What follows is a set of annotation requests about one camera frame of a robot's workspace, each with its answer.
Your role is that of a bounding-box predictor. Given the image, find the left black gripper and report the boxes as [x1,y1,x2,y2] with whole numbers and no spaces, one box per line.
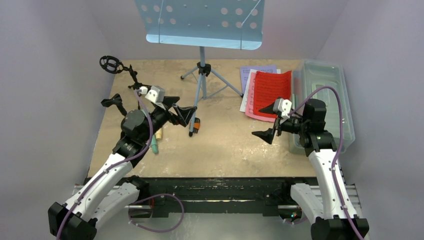
[140,96,196,142]

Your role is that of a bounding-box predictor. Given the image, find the red sheet music page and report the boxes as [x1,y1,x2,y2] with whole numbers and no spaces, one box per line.
[245,69,280,122]

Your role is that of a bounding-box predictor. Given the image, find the white sheet music page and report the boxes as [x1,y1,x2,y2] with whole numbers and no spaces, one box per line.
[239,68,282,113]

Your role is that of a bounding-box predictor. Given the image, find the beige microphone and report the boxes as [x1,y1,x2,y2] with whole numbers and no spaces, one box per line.
[155,127,163,141]

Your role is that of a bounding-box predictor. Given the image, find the bright red sheet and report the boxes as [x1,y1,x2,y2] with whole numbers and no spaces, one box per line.
[252,70,292,122]

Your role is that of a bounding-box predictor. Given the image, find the green microphone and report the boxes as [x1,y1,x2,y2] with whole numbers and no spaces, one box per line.
[150,133,159,155]

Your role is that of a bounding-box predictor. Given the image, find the purple sheet music page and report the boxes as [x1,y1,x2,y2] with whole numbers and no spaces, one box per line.
[240,64,281,94]

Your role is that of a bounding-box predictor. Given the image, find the black round-base mic stand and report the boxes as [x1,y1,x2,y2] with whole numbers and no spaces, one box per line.
[100,93,128,117]

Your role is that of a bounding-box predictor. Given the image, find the black tripod mic stand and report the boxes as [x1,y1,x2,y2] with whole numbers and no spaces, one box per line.
[99,55,151,92]

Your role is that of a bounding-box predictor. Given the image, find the blue music stand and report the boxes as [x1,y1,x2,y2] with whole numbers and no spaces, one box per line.
[134,0,266,137]

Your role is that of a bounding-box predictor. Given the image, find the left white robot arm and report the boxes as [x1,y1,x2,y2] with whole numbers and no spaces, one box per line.
[48,93,198,240]

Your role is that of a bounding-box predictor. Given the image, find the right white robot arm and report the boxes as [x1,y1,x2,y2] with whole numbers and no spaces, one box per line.
[252,98,370,240]

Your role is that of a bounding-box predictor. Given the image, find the orange hex key set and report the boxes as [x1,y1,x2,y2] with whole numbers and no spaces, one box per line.
[188,117,201,137]

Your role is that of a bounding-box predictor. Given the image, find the clear plastic storage box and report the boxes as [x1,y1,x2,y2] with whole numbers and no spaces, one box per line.
[290,59,356,154]

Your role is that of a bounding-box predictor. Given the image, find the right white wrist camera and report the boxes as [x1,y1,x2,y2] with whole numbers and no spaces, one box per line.
[272,98,292,120]

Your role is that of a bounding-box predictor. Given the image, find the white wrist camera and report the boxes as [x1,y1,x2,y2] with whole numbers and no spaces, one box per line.
[137,85,165,109]
[272,98,292,120]

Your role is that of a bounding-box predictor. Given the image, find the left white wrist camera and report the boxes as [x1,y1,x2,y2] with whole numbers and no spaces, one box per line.
[137,85,165,109]

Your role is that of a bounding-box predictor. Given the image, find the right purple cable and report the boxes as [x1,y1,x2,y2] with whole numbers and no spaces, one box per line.
[283,86,365,240]

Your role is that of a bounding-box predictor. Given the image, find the purple cable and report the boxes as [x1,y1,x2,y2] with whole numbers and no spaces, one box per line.
[283,86,365,240]
[54,88,185,240]

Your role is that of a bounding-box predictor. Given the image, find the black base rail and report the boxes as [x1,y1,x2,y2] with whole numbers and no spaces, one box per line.
[67,176,362,220]

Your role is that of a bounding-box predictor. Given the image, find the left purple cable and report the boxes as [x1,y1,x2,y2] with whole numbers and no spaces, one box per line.
[54,88,185,240]

